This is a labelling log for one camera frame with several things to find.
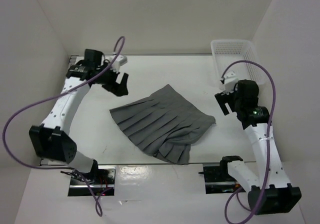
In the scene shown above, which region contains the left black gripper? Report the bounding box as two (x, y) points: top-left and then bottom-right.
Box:
(96, 62), (129, 97)

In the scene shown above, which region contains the grey pleated skirt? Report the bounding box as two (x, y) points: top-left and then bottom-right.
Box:
(110, 84), (216, 165)

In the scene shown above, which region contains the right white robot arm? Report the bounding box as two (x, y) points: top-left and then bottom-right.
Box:
(215, 77), (302, 215)

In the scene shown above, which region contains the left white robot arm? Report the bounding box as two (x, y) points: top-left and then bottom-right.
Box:
(29, 49), (129, 184)

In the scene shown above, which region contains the white perforated plastic basket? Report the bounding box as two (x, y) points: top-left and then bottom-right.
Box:
(210, 39), (268, 90)

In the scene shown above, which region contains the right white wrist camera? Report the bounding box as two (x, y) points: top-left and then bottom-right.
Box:
(219, 70), (239, 93)

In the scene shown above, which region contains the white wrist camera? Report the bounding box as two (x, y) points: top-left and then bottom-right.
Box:
(110, 55), (128, 73)
(219, 70), (239, 93)

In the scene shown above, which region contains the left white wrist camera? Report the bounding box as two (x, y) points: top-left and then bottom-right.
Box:
(110, 55), (128, 73)

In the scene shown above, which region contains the aluminium table edge rail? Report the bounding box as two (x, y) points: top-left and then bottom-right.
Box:
(39, 54), (79, 166)

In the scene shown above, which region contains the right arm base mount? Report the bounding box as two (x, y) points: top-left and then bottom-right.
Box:
(198, 161), (241, 195)

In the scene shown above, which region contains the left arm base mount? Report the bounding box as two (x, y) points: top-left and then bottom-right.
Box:
(61, 165), (117, 197)

